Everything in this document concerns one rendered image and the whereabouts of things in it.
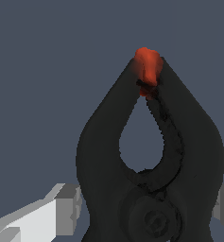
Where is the black clamp with red tip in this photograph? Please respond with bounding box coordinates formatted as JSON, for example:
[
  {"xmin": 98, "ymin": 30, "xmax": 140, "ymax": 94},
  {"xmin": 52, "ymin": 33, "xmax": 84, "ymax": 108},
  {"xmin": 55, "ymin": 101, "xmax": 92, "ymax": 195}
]
[{"xmin": 75, "ymin": 46, "xmax": 224, "ymax": 242}]

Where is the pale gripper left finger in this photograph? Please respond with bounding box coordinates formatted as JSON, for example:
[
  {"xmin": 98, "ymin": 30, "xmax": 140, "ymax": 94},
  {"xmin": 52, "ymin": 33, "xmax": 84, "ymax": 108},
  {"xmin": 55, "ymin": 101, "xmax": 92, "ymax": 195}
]
[{"xmin": 0, "ymin": 182, "xmax": 83, "ymax": 242}]

